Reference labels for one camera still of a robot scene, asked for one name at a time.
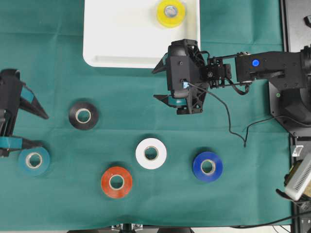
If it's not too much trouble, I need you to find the black aluminium frame rail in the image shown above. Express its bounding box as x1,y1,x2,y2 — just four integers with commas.
279,0,311,53

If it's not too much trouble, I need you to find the black camera stand base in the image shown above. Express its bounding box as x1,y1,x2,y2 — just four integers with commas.
68,223,194,233

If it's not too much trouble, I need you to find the green table cloth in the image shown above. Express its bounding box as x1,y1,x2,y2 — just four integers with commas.
0,0,291,231

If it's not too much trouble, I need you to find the red tape roll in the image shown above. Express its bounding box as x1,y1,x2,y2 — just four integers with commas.
101,166,133,199

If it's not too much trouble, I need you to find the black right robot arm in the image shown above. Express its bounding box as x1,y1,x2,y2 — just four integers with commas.
153,39,311,137

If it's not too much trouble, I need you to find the black tape roll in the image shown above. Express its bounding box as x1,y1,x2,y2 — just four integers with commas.
69,100,99,131

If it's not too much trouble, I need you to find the yellow tape roll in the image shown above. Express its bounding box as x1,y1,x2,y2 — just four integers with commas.
156,0,186,28

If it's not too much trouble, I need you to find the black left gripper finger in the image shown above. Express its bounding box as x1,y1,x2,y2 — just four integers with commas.
0,136,43,151
19,85,49,119

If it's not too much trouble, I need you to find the white perforated box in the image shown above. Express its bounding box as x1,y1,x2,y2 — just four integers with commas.
285,153,311,201

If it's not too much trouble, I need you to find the blue tape roll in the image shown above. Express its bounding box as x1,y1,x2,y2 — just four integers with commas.
192,151,223,183

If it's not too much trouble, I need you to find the white tape roll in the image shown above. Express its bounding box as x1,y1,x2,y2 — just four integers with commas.
135,138,167,170

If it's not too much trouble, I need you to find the black right camera cable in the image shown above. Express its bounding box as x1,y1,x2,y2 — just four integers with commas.
188,82,311,148

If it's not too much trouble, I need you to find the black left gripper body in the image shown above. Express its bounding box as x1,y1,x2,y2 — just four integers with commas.
0,69,23,157

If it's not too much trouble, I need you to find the white plastic case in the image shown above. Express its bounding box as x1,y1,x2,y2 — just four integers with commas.
83,0,200,68

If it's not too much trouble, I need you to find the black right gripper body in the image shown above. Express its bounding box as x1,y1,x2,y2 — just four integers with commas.
177,39,231,115

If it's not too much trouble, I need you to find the teal tape roll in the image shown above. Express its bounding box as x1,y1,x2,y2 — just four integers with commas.
18,147,51,177

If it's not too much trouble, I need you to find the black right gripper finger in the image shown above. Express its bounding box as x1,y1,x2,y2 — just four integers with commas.
152,53,169,74
153,95,186,108

